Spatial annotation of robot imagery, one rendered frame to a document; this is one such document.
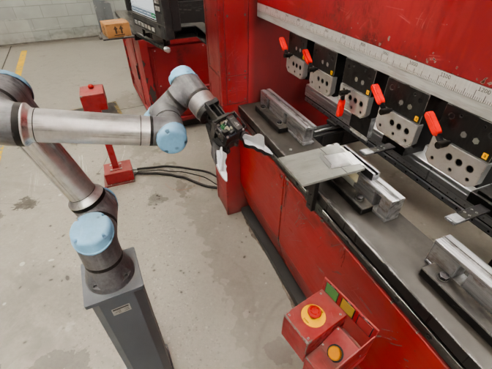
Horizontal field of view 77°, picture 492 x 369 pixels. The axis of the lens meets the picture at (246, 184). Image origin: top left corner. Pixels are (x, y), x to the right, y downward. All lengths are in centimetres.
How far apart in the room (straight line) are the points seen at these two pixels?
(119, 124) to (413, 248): 94
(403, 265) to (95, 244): 90
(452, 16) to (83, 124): 86
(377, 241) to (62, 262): 194
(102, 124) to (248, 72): 120
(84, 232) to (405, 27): 104
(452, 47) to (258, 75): 119
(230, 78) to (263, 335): 141
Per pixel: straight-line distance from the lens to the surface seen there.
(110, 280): 109
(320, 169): 115
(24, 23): 799
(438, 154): 95
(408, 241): 116
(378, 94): 102
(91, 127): 79
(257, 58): 186
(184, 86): 89
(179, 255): 216
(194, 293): 198
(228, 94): 186
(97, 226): 100
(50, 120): 80
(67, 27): 796
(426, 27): 96
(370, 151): 130
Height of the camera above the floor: 165
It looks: 38 degrees down
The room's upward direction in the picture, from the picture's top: straight up
